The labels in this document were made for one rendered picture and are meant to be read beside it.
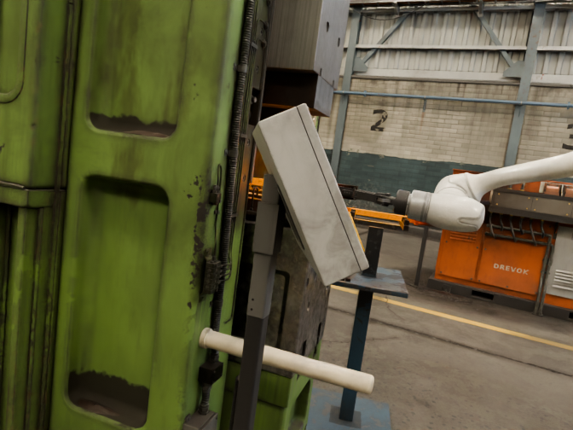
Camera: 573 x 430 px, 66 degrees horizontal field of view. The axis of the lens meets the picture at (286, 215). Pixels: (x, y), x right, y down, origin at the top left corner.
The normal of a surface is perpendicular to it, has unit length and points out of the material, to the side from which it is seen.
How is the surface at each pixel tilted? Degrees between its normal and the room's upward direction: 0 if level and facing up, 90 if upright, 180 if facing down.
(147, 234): 90
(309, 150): 90
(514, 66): 90
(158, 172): 90
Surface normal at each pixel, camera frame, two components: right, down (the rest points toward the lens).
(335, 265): 0.10, 0.14
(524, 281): -0.44, 0.05
